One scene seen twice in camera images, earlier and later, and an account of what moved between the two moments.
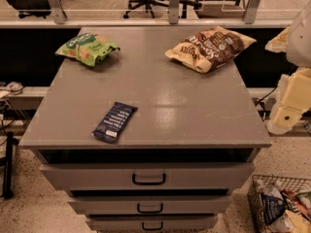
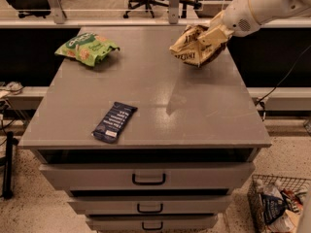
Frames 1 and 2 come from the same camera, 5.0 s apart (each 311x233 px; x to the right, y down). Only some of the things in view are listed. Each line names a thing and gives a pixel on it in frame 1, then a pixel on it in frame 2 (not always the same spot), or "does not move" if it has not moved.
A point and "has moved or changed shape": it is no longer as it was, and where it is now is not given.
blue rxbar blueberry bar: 113,123 does not move
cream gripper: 300,43 → 239,14
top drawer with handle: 149,176 does not move
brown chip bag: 208,49 has moved or changed shape
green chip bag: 89,48 does not move
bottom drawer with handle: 151,222 does not move
